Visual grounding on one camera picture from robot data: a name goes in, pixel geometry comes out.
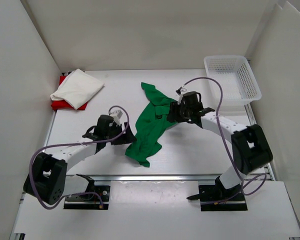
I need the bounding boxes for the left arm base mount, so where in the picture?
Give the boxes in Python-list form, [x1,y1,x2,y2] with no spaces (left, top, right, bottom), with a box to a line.
[63,174,111,211]

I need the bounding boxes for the white plastic basket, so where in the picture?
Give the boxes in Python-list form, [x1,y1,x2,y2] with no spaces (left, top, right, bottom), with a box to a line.
[203,55,262,111]

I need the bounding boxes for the red t-shirt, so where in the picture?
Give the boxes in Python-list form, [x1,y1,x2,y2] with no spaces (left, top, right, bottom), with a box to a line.
[50,75,88,112]

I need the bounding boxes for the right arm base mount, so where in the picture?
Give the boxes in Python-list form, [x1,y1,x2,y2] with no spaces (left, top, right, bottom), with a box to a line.
[186,176,248,212]

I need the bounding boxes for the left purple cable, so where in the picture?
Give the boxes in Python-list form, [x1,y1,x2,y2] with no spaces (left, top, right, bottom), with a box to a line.
[29,105,130,210]

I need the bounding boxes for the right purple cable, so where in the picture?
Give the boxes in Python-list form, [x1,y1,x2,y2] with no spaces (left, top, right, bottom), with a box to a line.
[177,76,267,196]

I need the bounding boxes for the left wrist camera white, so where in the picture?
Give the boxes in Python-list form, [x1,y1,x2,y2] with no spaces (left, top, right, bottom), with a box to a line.
[109,110,123,126]

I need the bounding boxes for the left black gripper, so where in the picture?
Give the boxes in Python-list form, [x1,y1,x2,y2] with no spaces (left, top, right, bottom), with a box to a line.
[104,121,136,145]

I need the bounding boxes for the purple cable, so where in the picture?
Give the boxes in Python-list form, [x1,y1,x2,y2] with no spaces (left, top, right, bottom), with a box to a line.
[177,76,267,196]
[29,105,130,210]

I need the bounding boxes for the green garment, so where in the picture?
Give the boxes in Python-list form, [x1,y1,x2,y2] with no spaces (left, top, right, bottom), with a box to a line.
[125,82,176,168]

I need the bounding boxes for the white t-shirt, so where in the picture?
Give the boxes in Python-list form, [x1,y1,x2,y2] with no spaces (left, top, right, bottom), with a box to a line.
[50,68,105,110]

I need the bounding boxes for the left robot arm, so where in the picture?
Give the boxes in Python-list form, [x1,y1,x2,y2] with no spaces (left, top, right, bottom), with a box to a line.
[23,110,137,205]

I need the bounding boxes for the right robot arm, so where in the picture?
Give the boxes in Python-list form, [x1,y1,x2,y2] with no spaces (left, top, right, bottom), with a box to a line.
[167,90,273,200]

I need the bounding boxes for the aluminium rail front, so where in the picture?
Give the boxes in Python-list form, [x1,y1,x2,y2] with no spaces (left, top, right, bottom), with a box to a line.
[89,173,226,183]

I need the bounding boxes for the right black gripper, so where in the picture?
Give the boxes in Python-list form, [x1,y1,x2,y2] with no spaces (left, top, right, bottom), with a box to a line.
[166,101,193,124]

